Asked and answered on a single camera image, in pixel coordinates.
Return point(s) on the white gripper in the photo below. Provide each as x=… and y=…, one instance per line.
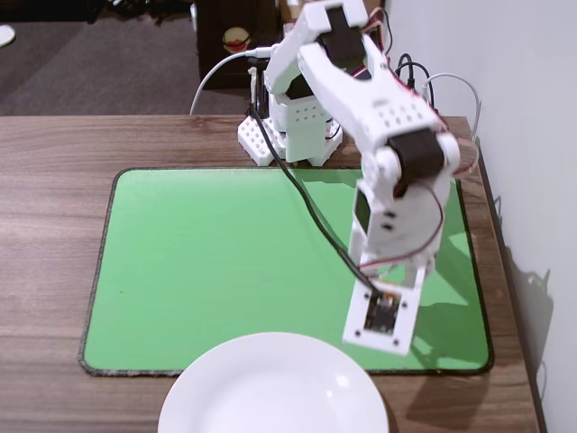
x=427, y=262

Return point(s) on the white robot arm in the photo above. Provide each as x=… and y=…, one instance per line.
x=351, y=99

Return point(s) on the white round plate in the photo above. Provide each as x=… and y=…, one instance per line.
x=270, y=388

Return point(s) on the green mat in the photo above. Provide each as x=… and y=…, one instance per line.
x=216, y=270

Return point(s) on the dark wooden cabinet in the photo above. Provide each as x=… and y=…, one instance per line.
x=216, y=67

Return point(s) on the round red yellow sticker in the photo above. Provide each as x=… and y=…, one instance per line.
x=236, y=39

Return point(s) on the white flat object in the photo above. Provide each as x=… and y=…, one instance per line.
x=5, y=35

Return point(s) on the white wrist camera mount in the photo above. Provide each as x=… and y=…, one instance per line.
x=405, y=325

